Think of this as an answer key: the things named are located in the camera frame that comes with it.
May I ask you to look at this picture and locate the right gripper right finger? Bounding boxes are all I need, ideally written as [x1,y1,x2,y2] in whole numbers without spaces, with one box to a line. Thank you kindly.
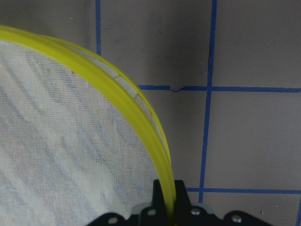
[174,180,211,226]

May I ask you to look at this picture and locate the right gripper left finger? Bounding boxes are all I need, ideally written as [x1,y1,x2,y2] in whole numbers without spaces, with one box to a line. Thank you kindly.
[138,179,168,226]

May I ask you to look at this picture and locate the yellow steamer layer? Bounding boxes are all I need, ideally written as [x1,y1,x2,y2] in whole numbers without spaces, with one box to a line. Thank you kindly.
[0,26,175,226]

